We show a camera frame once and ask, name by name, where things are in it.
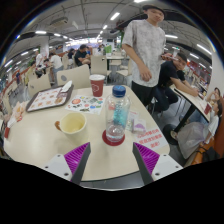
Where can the white printed card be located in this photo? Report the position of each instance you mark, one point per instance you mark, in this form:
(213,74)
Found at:
(11,121)

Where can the group of beige chairs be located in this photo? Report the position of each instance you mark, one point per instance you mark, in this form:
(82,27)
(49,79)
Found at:
(100,65)

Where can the white notice with red text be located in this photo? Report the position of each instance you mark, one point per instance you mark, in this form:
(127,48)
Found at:
(151,138)

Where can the flat round red coaster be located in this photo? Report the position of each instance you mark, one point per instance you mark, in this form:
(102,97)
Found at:
(105,140)

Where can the red wallet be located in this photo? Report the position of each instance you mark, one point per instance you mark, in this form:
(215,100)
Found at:
(6,132)

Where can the neighbouring beige dining table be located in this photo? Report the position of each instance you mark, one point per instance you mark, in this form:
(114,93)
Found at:
(190,98)

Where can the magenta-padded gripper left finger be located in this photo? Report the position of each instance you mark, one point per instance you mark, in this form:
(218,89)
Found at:
(76,156)

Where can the clear blue-capped water bottle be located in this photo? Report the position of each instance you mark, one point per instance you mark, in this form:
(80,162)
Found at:
(116,113)

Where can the person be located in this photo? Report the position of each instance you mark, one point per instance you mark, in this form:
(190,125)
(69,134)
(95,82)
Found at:
(215,96)
(80,56)
(146,50)
(56,63)
(168,75)
(200,133)

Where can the clear plastic packet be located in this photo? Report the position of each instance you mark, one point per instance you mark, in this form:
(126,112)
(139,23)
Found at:
(137,125)

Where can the white paper napkin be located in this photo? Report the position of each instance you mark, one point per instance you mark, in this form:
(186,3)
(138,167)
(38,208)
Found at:
(66,86)

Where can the ceiling air conditioner unit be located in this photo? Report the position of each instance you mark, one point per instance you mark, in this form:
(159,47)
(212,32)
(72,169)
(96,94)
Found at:
(59,22)

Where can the group of ceiling strip lights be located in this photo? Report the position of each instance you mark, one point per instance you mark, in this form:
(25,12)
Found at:
(115,16)

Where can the colourful sticker leaflet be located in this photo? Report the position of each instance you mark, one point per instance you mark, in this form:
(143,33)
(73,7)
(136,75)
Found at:
(85,105)

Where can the dark brown food tray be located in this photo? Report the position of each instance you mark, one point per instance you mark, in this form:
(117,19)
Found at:
(70,95)

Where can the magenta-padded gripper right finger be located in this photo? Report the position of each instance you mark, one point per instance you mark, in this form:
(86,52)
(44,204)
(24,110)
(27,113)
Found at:
(148,158)

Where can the red paper cup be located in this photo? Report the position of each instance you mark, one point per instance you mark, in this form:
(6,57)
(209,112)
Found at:
(97,86)

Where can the fried food piece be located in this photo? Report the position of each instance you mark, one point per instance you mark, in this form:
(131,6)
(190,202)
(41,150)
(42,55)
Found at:
(59,100)

